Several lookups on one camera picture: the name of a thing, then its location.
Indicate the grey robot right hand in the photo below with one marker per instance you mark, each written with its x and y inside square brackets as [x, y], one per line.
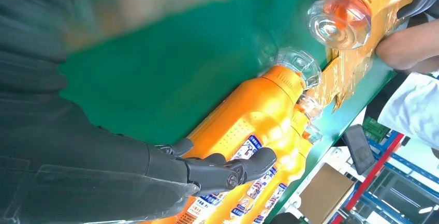
[85, 174]

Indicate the yellow taped cardboard mat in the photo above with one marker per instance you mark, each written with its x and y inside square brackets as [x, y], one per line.
[356, 64]

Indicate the seated person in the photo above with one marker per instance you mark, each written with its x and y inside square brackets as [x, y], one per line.
[411, 109]

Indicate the black tablet with stand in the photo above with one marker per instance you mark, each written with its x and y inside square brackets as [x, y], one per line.
[359, 148]

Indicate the blue metal storage rack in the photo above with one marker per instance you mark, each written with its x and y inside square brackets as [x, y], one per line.
[387, 167]

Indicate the white table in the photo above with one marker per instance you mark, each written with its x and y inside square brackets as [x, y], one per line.
[293, 203]

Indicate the brown cardboard box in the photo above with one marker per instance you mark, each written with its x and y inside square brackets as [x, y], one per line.
[325, 195]

